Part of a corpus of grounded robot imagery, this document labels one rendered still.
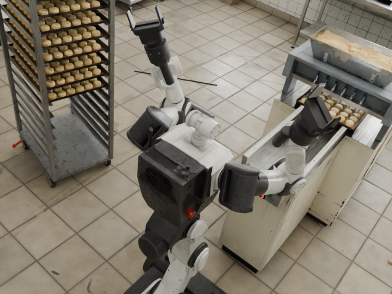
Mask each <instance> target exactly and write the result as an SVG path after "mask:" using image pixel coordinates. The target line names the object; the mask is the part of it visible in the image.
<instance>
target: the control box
mask: <svg viewBox="0 0 392 294"><path fill-rule="evenodd" d="M283 198H284V196H281V197H279V196H278V195H277V194H272V196H271V197H268V196H267V195H264V196H263V199H264V200H266V201H268V202H269V203H271V204H272V205H274V206H275V207H277V208H278V207H279V206H280V205H281V203H282V200H283Z"/></svg>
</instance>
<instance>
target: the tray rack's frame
mask: <svg viewBox="0 0 392 294"><path fill-rule="evenodd" d="M0 38H1V44H2V50H3V56H4V60H5V66H6V72H7V76H8V81H9V87H10V93H11V97H12V103H13V109H14V113H15V118H16V125H17V130H18V133H19V134H20V135H18V136H19V138H20V139H21V140H22V142H21V143H22V145H23V147H24V144H23V141H25V143H26V144H27V145H28V147H29V148H30V150H31V151H32V152H33V154H34V155H35V157H36V158H37V160H38V161H39V162H40V164H41V165H42V166H43V168H44V170H45V171H46V172H45V173H44V174H45V175H46V176H47V181H48V183H49V184H50V185H51V183H50V179H51V170H50V162H49V159H48V158H47V156H46V155H45V154H44V152H43V151H42V150H41V148H40V147H39V146H38V144H37V143H36V141H35V140H34V139H33V137H32V136H31V135H30V133H29V132H28V130H27V129H26V128H25V127H22V123H21V119H20V113H19V106H18V100H17V96H16V90H15V83H14V80H13V73H12V67H11V61H10V56H9V50H8V44H7V40H6V34H5V28H4V21H3V17H2V11H1V4H0ZM50 121H51V123H52V124H53V125H54V127H55V129H52V130H51V132H52V133H53V134H54V136H55V137H56V138H57V139H55V140H53V143H54V145H55V146H56V147H57V148H58V149H57V150H54V153H55V154H56V155H57V157H58V158H59V159H58V160H55V162H56V164H57V165H58V166H59V168H60V169H57V170H56V172H57V180H60V179H63V178H65V177H68V176H70V175H73V174H75V173H78V172H81V171H82V170H86V169H88V168H90V167H93V166H95V165H98V164H101V163H103V162H105V163H106V161H108V160H110V157H109V155H108V151H107V150H105V148H104V147H103V146H102V145H101V144H100V142H99V141H98V140H97V139H96V138H95V137H94V136H93V134H92V133H91V132H90V131H89V130H88V129H87V128H86V127H85V125H84V124H83V123H82V122H81V121H80V119H79V118H78V117H77V116H76V115H75V114H74V113H73V112H72V111H71V113H68V114H64V115H61V116H58V117H54V118H51V119H50Z"/></svg>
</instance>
